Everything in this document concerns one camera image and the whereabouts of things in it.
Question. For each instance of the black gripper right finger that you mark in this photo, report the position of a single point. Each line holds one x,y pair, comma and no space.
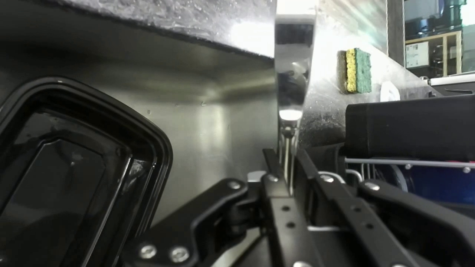
376,223

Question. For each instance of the silver table knife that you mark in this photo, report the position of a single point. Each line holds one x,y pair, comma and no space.
294,68

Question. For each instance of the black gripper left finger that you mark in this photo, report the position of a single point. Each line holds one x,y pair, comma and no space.
217,223

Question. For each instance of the wooden shelf unit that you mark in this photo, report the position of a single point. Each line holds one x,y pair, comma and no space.
431,52

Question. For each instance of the black dish rack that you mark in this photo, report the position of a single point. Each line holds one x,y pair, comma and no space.
410,126

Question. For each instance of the green yellow sponge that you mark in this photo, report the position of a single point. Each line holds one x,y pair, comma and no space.
357,70

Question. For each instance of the stainless steel sink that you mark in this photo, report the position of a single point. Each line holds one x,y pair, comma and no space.
208,119

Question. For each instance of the black plastic food container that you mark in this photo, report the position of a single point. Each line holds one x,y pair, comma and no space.
64,178

